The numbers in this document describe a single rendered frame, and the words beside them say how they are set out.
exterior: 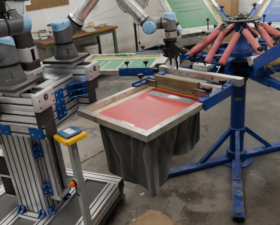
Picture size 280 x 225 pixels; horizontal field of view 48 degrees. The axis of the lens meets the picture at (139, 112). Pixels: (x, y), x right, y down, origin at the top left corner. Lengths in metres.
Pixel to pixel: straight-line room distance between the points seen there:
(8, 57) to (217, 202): 1.86
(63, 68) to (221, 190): 1.61
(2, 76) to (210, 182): 1.91
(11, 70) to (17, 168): 0.83
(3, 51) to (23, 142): 0.68
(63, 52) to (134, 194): 1.36
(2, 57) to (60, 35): 0.50
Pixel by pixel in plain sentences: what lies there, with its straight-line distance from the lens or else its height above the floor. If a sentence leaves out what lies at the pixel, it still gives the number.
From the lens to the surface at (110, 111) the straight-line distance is 1.94.
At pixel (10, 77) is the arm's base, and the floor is 1.30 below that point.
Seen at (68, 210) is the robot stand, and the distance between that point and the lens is 2.42.
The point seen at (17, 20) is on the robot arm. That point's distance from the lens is 1.43.
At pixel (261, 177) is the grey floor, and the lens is 2.98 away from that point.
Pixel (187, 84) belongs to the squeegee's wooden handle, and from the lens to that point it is 2.03.
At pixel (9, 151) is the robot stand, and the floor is 0.72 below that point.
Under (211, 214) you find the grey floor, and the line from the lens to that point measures 2.56.
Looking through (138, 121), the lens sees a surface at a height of 0.95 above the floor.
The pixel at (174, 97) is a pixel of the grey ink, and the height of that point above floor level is 0.96.
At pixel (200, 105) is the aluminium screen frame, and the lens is 1.84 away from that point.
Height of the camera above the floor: 1.71
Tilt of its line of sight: 24 degrees down
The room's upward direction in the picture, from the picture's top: 6 degrees counter-clockwise
